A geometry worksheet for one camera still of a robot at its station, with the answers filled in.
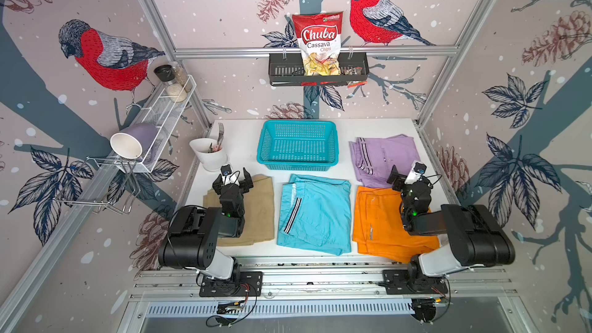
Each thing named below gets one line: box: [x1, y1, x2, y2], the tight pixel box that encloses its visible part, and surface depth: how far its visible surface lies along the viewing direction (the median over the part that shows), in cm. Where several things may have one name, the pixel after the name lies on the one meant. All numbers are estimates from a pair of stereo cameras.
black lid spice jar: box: [153, 64, 175, 82], surface depth 81 cm
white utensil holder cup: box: [189, 137, 229, 172], surface depth 100 cm
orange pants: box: [352, 185, 441, 264], surface depth 85 cm
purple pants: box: [349, 134, 421, 187], surface depth 106 cm
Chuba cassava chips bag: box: [292, 10, 344, 77], surface depth 83 cm
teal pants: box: [276, 174, 353, 256], surface depth 87 cm
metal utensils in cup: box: [208, 122, 225, 154], surface depth 103 cm
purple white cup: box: [110, 123, 159, 160], surface depth 64 cm
